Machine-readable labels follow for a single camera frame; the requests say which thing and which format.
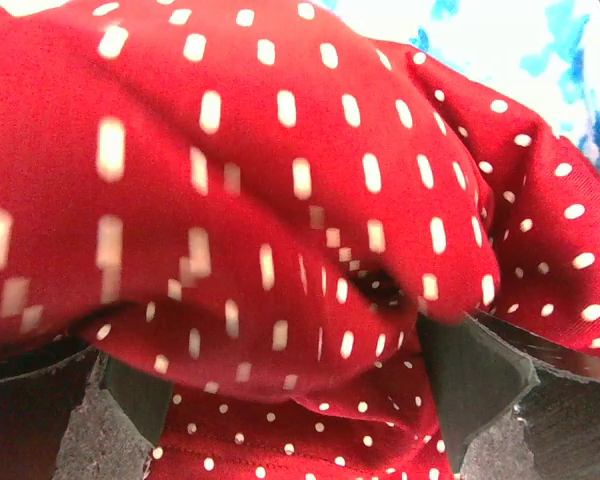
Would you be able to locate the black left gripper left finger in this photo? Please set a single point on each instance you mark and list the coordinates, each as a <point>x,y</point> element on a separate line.
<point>68,411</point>

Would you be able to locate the red polka dot skirt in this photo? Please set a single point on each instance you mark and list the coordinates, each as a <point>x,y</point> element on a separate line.
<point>253,202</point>

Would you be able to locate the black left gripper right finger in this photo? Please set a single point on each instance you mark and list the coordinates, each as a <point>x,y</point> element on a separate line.
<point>511,404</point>

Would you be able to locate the blue floral skirt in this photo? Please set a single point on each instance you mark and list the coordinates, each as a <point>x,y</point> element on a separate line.
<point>543,54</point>

